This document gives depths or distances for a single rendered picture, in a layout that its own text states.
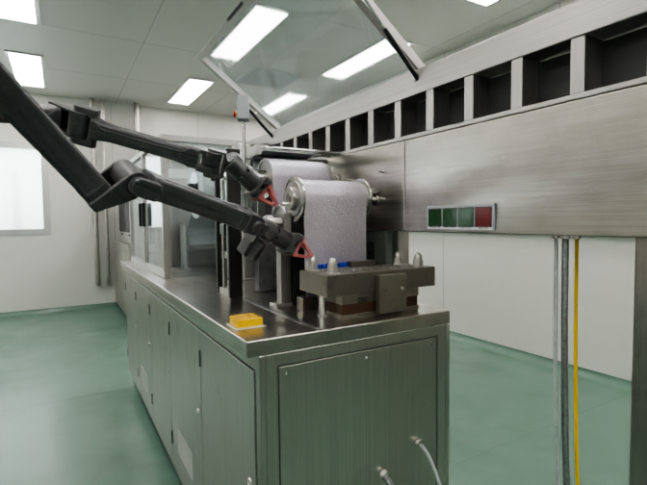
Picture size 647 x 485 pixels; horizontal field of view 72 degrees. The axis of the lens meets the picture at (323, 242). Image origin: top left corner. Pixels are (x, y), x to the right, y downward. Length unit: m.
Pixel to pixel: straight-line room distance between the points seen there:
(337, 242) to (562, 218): 0.67
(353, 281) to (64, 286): 5.84
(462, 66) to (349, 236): 0.61
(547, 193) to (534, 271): 2.88
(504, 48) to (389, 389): 0.96
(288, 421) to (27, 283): 5.89
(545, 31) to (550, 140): 0.26
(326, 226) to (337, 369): 0.47
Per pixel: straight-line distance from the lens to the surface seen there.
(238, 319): 1.20
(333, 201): 1.45
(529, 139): 1.22
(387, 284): 1.32
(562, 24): 1.24
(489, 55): 1.35
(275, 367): 1.13
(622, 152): 1.10
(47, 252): 6.81
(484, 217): 1.27
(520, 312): 4.16
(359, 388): 1.28
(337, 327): 1.19
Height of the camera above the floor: 1.18
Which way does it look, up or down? 3 degrees down
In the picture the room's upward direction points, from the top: 1 degrees counter-clockwise
